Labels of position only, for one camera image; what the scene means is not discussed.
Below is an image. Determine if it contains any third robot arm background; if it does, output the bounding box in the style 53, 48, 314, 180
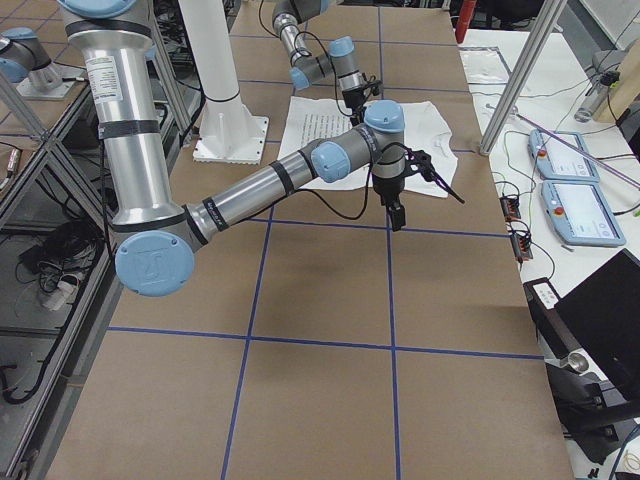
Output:
1, 27, 86, 100

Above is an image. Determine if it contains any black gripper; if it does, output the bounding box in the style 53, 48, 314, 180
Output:
342, 87, 371, 126
373, 176, 406, 230

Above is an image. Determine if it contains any white long-sleeve printed shirt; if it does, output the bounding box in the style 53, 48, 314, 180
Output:
278, 96, 458, 191

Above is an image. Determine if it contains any upper blue teach pendant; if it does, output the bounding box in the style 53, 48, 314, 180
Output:
529, 129, 600, 183

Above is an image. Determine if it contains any blue teach pendant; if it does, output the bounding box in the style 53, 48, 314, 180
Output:
541, 180, 626, 247
529, 129, 600, 183

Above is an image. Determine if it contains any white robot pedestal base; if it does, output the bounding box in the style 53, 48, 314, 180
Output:
179, 0, 269, 165

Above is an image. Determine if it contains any black laptop screen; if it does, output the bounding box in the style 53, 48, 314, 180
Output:
555, 249, 639, 400

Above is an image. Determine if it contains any clear plastic document sleeve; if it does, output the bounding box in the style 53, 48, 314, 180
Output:
459, 46, 511, 86

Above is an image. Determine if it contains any aluminium frame post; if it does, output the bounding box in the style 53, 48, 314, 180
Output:
479, 0, 567, 156

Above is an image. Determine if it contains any white power strip floor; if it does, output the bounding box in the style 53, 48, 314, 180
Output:
42, 275, 80, 311

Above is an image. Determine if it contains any reacher grabber stick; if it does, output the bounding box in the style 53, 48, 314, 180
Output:
485, 102, 640, 189

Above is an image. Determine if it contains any red fire extinguisher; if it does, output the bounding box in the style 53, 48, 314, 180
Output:
455, 0, 476, 44

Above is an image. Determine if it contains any lower blue teach pendant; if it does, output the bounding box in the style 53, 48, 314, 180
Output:
541, 180, 626, 247

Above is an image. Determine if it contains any black box with white label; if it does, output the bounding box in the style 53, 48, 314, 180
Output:
523, 277, 590, 374

